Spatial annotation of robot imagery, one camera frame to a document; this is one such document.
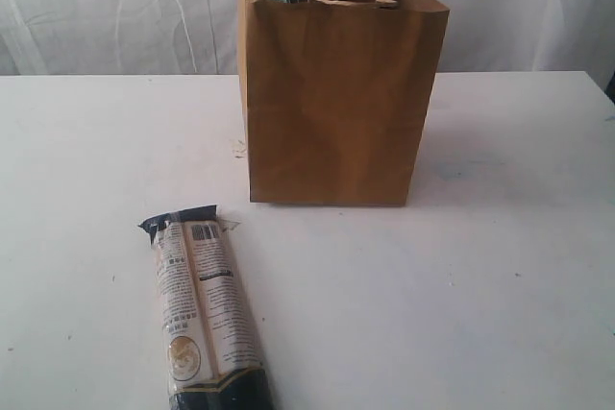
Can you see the noodle pack black ends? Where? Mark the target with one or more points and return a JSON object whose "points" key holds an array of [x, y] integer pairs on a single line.
{"points": [[213, 360]]}

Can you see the brown paper bag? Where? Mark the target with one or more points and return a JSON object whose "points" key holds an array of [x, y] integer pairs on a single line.
{"points": [[335, 96]]}

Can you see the white backdrop curtain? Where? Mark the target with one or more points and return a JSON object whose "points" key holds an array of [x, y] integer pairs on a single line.
{"points": [[199, 36]]}

